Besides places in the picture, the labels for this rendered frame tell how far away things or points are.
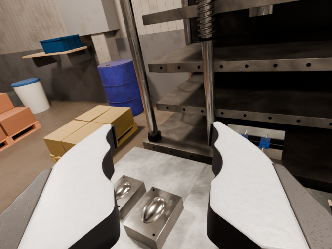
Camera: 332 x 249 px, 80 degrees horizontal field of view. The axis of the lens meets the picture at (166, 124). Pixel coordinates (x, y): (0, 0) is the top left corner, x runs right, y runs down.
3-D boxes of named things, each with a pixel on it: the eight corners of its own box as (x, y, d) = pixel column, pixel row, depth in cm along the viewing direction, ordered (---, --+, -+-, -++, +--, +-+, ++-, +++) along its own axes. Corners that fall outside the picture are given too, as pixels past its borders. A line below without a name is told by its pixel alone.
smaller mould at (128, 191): (123, 220, 84) (119, 210, 81) (102, 209, 91) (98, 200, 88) (146, 190, 96) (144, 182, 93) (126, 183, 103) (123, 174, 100)
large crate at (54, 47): (83, 46, 378) (79, 33, 367) (65, 51, 344) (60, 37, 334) (63, 49, 403) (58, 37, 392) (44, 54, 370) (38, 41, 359)
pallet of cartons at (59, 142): (100, 124, 360) (93, 104, 342) (140, 126, 329) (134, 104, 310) (49, 165, 270) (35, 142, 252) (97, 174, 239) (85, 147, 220)
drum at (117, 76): (124, 103, 432) (111, 58, 387) (150, 105, 403) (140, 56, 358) (105, 117, 383) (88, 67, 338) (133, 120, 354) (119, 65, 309)
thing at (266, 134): (280, 160, 102) (285, 131, 94) (228, 149, 116) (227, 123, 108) (287, 116, 138) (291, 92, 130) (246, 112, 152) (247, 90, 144)
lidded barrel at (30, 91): (57, 104, 501) (45, 76, 467) (36, 115, 456) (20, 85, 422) (42, 104, 526) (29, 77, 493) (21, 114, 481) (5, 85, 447)
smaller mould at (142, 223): (158, 253, 70) (155, 241, 67) (127, 235, 78) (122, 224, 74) (184, 208, 84) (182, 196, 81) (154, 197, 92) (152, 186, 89)
